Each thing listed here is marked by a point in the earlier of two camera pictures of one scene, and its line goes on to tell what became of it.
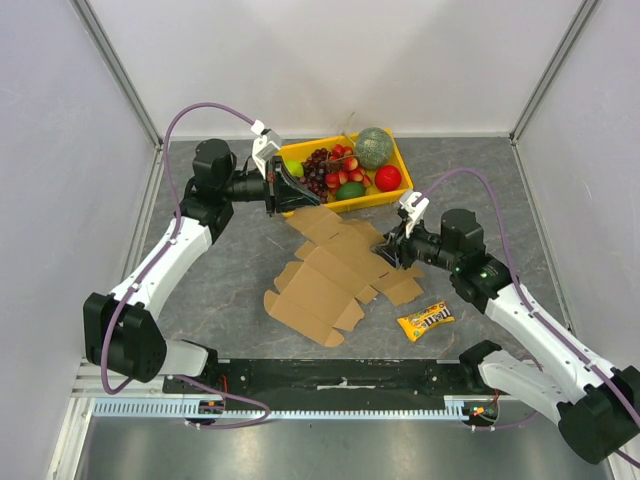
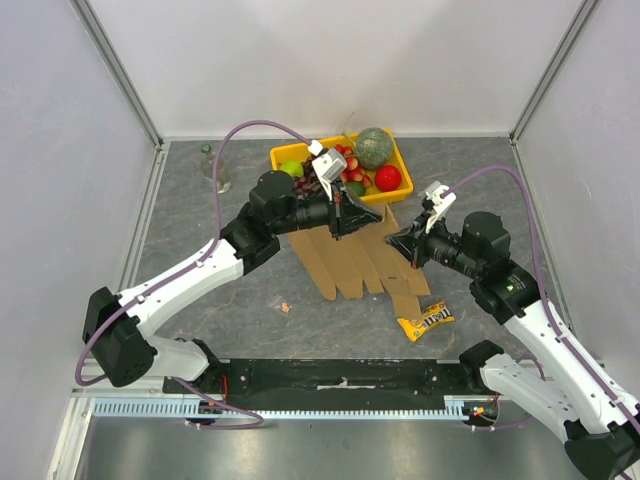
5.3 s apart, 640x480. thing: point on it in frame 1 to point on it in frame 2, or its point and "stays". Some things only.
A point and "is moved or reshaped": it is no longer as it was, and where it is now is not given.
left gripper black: [291, 193] to [354, 216]
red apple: [388, 178] stays
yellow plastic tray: [300, 151] stays
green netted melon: [374, 148] stays
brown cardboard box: [340, 265] is moved or reshaped
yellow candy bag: [415, 325] stays
